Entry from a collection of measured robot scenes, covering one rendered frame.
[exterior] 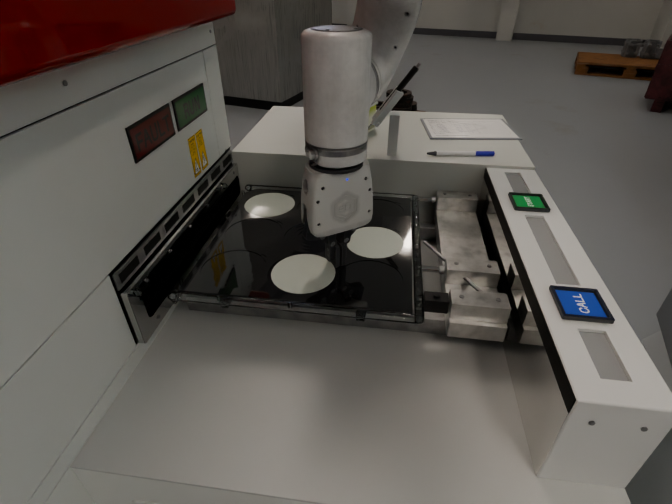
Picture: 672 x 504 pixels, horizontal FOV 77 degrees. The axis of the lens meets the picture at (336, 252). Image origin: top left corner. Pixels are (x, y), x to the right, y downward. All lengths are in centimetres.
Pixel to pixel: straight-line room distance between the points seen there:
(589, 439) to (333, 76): 47
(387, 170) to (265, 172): 26
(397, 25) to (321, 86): 13
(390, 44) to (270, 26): 393
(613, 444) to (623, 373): 7
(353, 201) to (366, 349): 22
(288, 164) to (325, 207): 36
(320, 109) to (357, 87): 5
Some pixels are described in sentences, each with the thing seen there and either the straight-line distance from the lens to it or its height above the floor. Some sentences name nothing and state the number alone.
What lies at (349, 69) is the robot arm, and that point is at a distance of 52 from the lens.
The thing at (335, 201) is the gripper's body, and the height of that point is 103.
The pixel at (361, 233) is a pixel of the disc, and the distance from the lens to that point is 75.
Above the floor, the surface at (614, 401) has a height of 96.
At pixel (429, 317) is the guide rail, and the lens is 67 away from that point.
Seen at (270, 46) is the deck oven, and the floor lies 63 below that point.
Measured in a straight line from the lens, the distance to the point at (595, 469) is 58.
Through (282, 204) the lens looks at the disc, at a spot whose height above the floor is 90.
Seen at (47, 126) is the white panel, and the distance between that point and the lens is 52.
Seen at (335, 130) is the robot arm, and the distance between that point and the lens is 53.
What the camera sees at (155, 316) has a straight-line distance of 69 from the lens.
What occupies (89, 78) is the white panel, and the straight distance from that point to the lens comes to 58.
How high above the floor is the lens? 130
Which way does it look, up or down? 35 degrees down
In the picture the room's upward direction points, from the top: straight up
